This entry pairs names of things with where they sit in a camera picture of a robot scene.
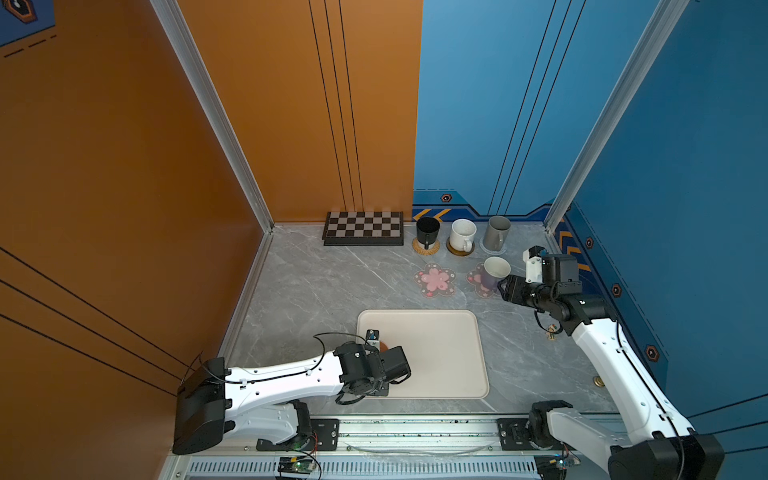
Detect grey mug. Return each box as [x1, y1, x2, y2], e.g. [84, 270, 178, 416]
[483, 215, 512, 249]

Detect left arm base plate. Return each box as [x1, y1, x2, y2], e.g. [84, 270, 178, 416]
[256, 418, 340, 453]

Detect pink flower coaster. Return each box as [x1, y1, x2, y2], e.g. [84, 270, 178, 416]
[414, 263, 457, 298]
[466, 263, 498, 299]

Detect white mug purple handle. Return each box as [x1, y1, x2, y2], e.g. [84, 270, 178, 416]
[481, 256, 511, 290]

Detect black mug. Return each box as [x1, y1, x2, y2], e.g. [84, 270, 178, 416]
[416, 216, 441, 250]

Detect blue woven round coaster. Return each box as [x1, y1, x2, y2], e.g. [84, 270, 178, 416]
[478, 241, 507, 256]

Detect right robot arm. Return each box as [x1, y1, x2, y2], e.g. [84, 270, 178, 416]
[497, 246, 725, 479]

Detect woven rattan round coaster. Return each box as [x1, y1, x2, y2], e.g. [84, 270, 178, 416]
[411, 238, 441, 256]

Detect left green circuit board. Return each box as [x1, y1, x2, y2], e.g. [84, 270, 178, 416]
[276, 455, 319, 479]

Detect green circuit board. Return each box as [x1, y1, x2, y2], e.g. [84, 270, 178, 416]
[535, 456, 581, 480]
[276, 455, 319, 479]

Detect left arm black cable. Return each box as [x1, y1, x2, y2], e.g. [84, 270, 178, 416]
[177, 331, 368, 397]

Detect beige plastic tray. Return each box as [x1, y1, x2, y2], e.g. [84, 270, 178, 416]
[357, 309, 490, 400]

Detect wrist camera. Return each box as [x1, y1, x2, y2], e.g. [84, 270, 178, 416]
[523, 246, 546, 283]
[364, 329, 381, 351]

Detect right green circuit board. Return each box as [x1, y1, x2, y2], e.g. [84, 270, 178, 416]
[535, 456, 581, 480]

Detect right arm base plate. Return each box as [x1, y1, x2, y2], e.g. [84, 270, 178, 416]
[496, 417, 537, 451]

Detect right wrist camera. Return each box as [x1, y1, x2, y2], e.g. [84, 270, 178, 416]
[523, 246, 546, 283]

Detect black white chessboard box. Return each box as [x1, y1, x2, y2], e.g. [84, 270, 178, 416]
[322, 211, 404, 247]

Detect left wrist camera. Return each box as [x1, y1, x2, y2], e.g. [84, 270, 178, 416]
[364, 329, 381, 351]

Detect brown wooden round coaster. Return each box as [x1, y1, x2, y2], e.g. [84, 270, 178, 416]
[446, 240, 476, 257]

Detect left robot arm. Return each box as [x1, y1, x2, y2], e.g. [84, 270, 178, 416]
[172, 335, 411, 455]

